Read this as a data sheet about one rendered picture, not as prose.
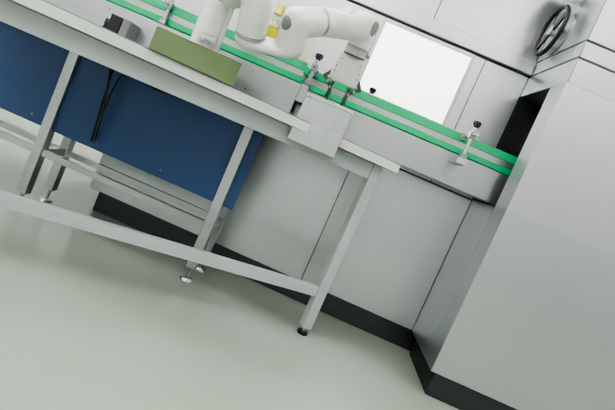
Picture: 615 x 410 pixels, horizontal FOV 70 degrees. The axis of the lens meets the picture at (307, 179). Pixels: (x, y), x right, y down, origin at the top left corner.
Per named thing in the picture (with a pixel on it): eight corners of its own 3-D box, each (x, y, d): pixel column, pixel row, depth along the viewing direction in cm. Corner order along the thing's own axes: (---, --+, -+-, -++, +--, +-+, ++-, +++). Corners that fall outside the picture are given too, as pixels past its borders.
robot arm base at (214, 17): (223, 56, 133) (242, 7, 132) (183, 37, 129) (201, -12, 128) (220, 59, 148) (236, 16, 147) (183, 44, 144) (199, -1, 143)
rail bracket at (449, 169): (450, 178, 174) (474, 126, 173) (463, 180, 157) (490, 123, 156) (439, 173, 174) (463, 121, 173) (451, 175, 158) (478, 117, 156)
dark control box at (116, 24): (133, 48, 167) (140, 27, 166) (123, 43, 159) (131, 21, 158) (113, 39, 167) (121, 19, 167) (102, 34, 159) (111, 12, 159)
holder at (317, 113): (340, 140, 174) (349, 122, 173) (342, 136, 146) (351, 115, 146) (301, 123, 174) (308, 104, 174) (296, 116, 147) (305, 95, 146)
